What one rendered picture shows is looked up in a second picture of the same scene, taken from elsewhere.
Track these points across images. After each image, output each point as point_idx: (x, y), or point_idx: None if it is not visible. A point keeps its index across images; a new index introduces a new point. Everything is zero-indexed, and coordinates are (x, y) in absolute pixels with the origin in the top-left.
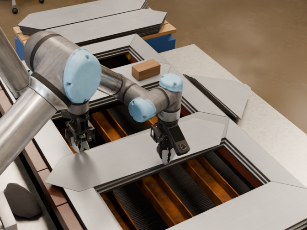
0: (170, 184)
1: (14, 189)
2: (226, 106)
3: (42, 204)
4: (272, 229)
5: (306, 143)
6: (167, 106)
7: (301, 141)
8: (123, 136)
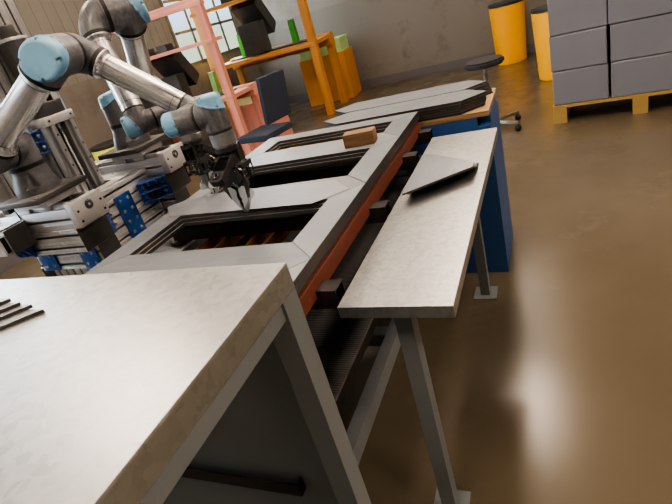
0: None
1: None
2: (409, 181)
3: (192, 240)
4: None
5: (454, 235)
6: (193, 123)
7: (450, 233)
8: None
